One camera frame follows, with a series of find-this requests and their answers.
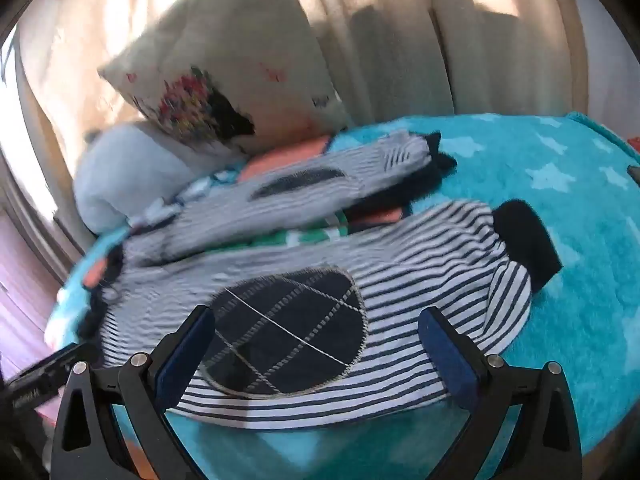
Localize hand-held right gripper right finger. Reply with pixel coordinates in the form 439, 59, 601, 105
417, 307, 584, 480

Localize beige floral printed cushion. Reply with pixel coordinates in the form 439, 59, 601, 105
97, 0, 352, 157

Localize grey plush pillow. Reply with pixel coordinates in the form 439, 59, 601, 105
74, 122, 251, 234

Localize teal cartoon printed blanket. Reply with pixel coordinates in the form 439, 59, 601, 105
42, 110, 640, 480

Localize beige curtain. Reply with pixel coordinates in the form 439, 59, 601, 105
15, 0, 587, 171

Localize navy white striped pants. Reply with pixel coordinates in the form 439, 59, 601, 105
77, 130, 564, 434

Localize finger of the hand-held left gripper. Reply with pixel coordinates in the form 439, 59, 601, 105
0, 342, 101, 411

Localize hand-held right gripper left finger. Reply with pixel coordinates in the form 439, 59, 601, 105
47, 304, 217, 480

